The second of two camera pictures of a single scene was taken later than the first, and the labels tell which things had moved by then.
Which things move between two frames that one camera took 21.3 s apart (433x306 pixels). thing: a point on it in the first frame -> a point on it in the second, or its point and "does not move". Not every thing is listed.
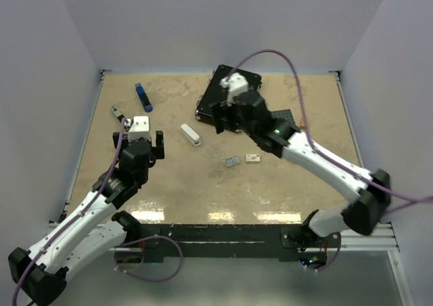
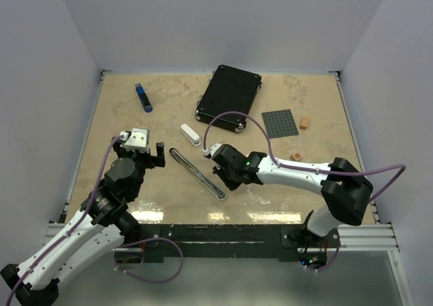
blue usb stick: x=144 y=100 does not move
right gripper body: x=245 y=126 -> x=229 y=177
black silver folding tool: x=116 y=111 -> x=197 y=175
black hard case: x=214 y=93 does not move
